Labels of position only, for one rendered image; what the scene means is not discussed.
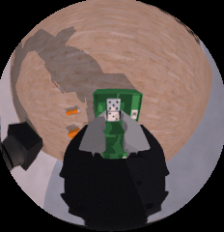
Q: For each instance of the green rack of three bins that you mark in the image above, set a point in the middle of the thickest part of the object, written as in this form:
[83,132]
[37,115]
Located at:
[114,132]

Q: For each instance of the white domino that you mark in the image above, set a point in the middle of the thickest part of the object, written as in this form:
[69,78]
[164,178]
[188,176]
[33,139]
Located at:
[113,107]

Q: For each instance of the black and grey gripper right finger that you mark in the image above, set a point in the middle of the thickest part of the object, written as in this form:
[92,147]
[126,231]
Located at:
[139,140]

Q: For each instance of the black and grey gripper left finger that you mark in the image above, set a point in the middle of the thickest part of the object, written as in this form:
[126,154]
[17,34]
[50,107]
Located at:
[89,140]

